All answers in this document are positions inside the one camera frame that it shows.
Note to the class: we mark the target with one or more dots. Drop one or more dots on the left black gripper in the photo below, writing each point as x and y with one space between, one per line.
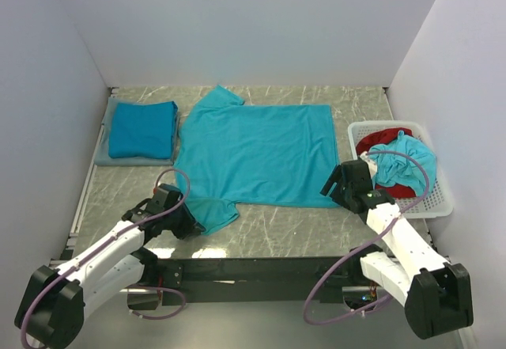
190 227

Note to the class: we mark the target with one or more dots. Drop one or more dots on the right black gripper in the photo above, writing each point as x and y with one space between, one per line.
336 177

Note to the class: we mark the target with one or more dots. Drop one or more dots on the teal t shirt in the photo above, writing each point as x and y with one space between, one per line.
231 153

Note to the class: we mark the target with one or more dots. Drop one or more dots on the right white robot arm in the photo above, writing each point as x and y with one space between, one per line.
435 293

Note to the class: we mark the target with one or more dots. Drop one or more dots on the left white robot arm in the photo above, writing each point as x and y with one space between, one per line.
58 300

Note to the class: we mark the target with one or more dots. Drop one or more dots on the red t shirt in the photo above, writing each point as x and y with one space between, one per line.
386 136

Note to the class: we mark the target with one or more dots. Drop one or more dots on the light blue t shirt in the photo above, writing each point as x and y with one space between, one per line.
406 167

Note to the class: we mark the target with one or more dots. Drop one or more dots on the black base beam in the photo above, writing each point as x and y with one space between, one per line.
250 280

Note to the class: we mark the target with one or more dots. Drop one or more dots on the folded blue t shirt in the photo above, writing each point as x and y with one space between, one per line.
143 130

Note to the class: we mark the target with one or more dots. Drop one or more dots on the white plastic basket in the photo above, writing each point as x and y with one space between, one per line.
438 203

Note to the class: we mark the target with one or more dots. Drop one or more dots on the folded grey t shirt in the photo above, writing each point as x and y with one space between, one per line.
101 157

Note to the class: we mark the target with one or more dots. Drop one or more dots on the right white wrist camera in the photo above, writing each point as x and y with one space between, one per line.
372 165

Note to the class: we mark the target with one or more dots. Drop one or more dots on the aluminium frame rail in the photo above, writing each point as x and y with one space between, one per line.
75 228

